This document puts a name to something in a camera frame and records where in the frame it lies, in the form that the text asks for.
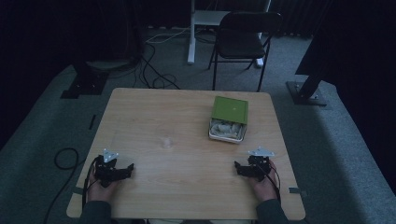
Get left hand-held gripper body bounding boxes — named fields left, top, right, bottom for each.
left=92, top=148, right=129, bottom=189

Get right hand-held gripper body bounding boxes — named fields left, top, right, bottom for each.
left=245, top=146, right=276, bottom=183

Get person's right hand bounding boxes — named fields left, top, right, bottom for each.
left=247, top=159, right=280, bottom=203

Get person's left hand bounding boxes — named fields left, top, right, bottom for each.
left=86, top=174, right=121, bottom=203

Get white tin box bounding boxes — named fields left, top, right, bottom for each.
left=207, top=117, right=248, bottom=145

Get crumpled white paper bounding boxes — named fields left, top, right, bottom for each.
left=210, top=119, right=244, bottom=140

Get small clear plastic piece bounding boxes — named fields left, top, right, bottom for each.
left=161, top=136, right=174, bottom=150

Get green box lid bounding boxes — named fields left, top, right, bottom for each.
left=210, top=95, right=249, bottom=126

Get black slanted stand with plate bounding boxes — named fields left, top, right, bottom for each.
left=286, top=60, right=332, bottom=107

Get black stand with square base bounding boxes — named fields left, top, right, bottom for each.
left=60, top=60, right=110, bottom=100

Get grey round stand base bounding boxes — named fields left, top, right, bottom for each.
left=85, top=59, right=133, bottom=72

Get black folding chair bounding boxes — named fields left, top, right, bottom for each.
left=207, top=11, right=284, bottom=93

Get right hand-held gripper cable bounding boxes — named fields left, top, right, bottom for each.
left=257, top=163, right=282, bottom=203

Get hand-held gripper cable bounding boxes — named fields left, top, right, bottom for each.
left=257, top=163, right=282, bottom=203
left=81, top=155, right=104, bottom=216

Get left hand-held gripper cable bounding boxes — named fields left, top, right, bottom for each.
left=81, top=155, right=104, bottom=216

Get black looped floor cable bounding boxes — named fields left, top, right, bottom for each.
left=42, top=147, right=88, bottom=224

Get black tangled floor cables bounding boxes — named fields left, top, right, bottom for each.
left=132, top=40, right=182, bottom=91

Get white floor cable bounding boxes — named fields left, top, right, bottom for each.
left=145, top=27, right=191, bottom=45

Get white desk frame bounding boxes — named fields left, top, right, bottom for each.
left=187, top=0, right=273, bottom=69

